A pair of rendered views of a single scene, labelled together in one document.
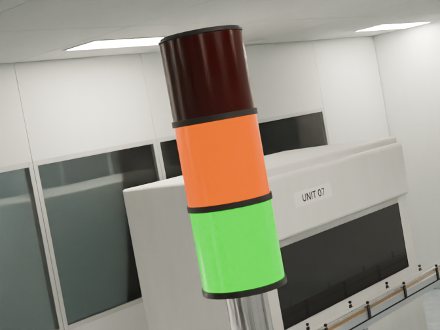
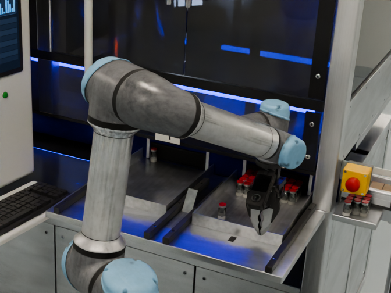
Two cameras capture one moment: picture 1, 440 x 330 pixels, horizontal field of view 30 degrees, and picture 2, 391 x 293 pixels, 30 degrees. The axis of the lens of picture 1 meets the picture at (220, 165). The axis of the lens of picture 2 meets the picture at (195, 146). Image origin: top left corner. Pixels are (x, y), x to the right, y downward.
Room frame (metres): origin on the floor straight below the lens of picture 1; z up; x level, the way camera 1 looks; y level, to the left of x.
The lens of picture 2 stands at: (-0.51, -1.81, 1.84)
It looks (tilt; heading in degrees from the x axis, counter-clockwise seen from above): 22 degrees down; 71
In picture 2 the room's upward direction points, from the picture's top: 3 degrees clockwise
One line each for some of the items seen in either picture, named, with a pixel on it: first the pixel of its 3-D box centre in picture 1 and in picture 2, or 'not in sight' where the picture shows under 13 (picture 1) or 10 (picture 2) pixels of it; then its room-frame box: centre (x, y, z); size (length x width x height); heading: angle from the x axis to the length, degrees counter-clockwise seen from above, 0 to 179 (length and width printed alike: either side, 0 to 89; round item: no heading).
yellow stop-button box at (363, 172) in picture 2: not in sight; (356, 178); (0.54, -0.16, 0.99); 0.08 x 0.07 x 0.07; 48
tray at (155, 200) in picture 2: not in sight; (153, 179); (0.03, 0.15, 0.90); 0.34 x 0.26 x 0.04; 48
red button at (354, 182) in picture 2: not in sight; (352, 183); (0.51, -0.19, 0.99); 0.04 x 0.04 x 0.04; 48
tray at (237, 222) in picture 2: not in sight; (256, 204); (0.28, -0.08, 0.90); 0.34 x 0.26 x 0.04; 48
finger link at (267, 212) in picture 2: not in sight; (269, 218); (0.24, -0.25, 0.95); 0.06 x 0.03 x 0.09; 48
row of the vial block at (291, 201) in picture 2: not in sight; (266, 190); (0.34, -0.01, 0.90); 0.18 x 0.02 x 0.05; 139
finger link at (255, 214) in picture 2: not in sight; (258, 215); (0.22, -0.23, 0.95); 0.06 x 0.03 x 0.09; 48
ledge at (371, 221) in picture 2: not in sight; (359, 212); (0.58, -0.13, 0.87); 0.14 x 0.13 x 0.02; 48
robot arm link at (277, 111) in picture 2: not in sight; (272, 123); (0.23, -0.24, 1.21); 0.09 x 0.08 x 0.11; 20
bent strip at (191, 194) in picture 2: not in sight; (182, 207); (0.05, -0.07, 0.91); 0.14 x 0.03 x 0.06; 49
